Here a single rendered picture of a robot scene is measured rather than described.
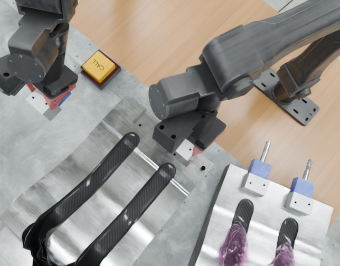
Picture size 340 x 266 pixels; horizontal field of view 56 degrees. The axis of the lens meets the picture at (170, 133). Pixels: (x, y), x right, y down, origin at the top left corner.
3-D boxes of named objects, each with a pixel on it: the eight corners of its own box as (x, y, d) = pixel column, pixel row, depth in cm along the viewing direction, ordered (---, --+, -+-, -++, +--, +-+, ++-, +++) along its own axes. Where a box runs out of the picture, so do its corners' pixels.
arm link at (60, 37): (56, 69, 55) (59, 38, 50) (22, 57, 54) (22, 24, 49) (70, 46, 60) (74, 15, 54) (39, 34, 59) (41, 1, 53)
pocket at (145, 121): (145, 112, 78) (145, 107, 74) (162, 126, 77) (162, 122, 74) (133, 126, 77) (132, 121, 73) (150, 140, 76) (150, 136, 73)
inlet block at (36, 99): (75, 66, 74) (69, 55, 69) (91, 79, 74) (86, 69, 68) (34, 107, 72) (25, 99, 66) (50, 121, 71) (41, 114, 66)
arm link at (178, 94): (163, 135, 51) (190, 103, 40) (142, 89, 52) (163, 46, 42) (222, 116, 55) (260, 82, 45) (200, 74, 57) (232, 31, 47)
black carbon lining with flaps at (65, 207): (130, 130, 75) (126, 117, 66) (182, 174, 73) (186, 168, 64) (18, 249, 67) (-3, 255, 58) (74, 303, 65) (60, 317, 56)
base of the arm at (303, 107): (319, 118, 77) (335, 98, 79) (255, 66, 80) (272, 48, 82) (304, 127, 85) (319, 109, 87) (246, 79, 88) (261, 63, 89)
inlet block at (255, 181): (255, 140, 80) (262, 135, 75) (274, 148, 80) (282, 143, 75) (238, 189, 77) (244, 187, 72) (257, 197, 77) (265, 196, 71)
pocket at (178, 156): (179, 141, 77) (181, 137, 73) (197, 154, 76) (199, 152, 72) (167, 154, 76) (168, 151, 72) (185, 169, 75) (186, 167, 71)
